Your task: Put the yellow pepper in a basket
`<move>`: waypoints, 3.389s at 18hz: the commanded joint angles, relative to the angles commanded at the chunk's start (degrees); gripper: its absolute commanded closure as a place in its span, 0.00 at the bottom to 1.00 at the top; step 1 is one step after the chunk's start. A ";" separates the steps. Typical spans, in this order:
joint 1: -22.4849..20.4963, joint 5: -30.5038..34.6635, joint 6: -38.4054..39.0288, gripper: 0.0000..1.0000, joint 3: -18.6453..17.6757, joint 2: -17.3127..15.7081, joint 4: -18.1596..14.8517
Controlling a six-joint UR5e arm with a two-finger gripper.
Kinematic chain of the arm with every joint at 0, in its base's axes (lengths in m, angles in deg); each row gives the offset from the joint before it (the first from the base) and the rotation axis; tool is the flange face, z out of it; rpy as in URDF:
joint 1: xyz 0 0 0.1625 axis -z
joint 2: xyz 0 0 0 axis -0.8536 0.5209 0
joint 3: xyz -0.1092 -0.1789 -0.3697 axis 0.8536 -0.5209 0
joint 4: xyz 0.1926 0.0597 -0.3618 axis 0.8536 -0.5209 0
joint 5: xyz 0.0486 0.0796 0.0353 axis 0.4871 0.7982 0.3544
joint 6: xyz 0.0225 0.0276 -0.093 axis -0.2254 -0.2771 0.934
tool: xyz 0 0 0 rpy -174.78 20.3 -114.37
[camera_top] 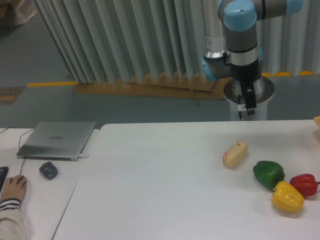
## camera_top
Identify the orange floor sign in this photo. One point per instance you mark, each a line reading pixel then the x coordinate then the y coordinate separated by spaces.
pixel 9 94

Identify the dark grey earbud case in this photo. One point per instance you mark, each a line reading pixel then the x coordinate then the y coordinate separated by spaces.
pixel 48 170

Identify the flat brown cardboard sheet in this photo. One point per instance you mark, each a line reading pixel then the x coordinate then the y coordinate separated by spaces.
pixel 196 88

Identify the beige toy cake slice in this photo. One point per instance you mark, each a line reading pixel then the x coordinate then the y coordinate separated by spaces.
pixel 235 154

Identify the white laptop charger plug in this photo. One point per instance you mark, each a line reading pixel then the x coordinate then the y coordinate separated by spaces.
pixel 82 156

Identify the yellow bell pepper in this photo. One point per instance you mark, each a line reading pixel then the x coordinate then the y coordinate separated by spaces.
pixel 287 198

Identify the silver closed laptop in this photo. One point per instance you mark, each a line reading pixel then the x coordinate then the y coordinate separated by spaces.
pixel 55 140

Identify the clear plastic bag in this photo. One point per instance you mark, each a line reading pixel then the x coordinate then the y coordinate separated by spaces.
pixel 16 12

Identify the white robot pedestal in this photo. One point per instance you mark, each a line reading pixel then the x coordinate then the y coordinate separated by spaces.
pixel 264 89

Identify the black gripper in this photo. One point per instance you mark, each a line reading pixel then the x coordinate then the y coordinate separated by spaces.
pixel 247 73

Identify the striped cream sleeve forearm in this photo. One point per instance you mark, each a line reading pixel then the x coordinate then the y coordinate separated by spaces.
pixel 11 220

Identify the pale green pleated curtain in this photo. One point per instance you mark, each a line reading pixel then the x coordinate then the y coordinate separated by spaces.
pixel 114 40

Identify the red bell pepper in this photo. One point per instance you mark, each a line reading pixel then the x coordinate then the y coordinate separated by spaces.
pixel 305 184

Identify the person's bare hand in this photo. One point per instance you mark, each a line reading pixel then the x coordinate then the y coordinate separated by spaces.
pixel 14 188

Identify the black keyboard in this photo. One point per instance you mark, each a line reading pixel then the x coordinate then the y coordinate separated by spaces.
pixel 3 175

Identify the green bell pepper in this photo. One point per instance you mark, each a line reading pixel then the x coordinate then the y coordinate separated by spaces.
pixel 268 173

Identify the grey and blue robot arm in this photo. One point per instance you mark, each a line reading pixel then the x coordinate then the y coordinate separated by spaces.
pixel 232 51

